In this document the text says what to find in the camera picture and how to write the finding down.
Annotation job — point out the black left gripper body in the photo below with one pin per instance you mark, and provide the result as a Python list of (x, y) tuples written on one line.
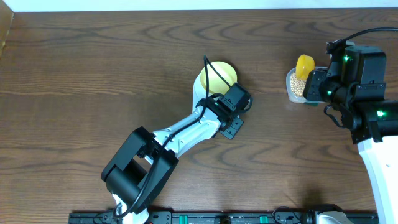
[(231, 127)]

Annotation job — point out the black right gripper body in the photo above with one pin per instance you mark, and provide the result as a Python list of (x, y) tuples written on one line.
[(313, 91)]

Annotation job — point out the yellow plastic measuring scoop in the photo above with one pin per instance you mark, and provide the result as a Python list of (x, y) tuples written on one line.
[(305, 64)]

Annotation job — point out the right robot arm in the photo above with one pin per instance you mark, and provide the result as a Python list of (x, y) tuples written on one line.
[(354, 85)]

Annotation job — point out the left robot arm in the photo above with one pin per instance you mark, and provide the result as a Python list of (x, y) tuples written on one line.
[(145, 161)]

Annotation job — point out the yellow plastic bowl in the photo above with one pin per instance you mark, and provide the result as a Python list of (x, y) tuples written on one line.
[(221, 76)]

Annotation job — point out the white digital kitchen scale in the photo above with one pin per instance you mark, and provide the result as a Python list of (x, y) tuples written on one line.
[(199, 90)]

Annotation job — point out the pile of soybeans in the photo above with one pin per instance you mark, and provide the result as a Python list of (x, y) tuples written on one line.
[(297, 85)]

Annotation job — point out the clear plastic container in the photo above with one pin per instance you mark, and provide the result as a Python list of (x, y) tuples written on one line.
[(292, 97)]

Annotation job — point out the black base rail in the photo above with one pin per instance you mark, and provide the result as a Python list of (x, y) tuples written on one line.
[(166, 217)]

